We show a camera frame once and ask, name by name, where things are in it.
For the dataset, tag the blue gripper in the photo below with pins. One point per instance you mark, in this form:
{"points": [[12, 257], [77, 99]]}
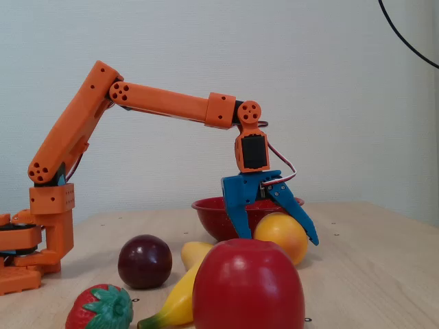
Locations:
{"points": [[241, 188]]}

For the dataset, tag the orange yellow toy peach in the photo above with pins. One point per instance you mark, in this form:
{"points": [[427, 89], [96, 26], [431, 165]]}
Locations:
{"points": [[278, 236]]}

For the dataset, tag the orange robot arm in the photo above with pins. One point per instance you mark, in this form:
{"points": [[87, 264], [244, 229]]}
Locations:
{"points": [[161, 99]]}

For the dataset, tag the red speckled bowl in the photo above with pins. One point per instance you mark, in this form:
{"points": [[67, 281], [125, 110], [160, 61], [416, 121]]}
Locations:
{"points": [[212, 219]]}

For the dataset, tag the red toy apple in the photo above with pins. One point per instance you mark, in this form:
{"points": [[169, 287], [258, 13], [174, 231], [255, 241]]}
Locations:
{"points": [[247, 288]]}

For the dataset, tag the yellow toy banana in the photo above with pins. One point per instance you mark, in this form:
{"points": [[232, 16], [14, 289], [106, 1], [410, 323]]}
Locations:
{"points": [[178, 301]]}

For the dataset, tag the dark purple toy plum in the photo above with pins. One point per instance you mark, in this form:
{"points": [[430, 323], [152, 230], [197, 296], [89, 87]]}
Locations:
{"points": [[144, 262]]}

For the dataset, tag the red toy strawberry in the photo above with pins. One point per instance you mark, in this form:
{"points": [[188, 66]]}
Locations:
{"points": [[85, 308]]}

